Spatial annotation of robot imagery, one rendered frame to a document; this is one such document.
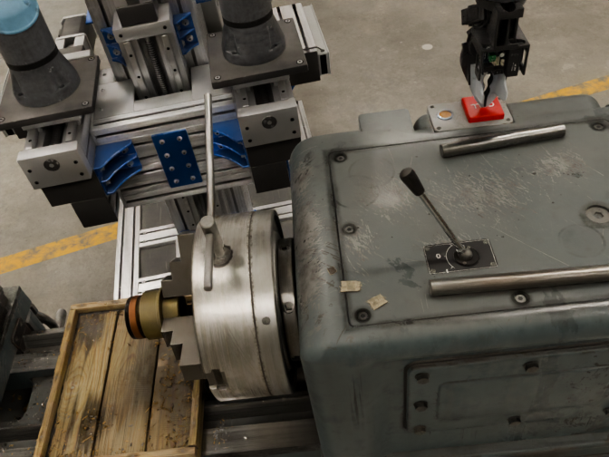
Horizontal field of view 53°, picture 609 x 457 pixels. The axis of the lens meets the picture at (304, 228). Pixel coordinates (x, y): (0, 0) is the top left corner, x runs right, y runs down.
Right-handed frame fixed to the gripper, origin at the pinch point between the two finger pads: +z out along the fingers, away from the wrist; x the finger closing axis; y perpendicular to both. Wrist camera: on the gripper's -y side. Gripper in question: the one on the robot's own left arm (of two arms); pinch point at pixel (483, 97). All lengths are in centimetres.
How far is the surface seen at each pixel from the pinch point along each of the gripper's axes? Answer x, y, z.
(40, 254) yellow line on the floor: -158, -96, 128
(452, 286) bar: -13.4, 37.6, 0.9
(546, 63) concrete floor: 93, -190, 128
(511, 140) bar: 1.9, 10.3, 1.2
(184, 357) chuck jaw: -53, 34, 17
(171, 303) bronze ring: -57, 23, 17
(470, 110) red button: -2.3, 0.9, 1.6
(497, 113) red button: 1.7, 2.8, 1.6
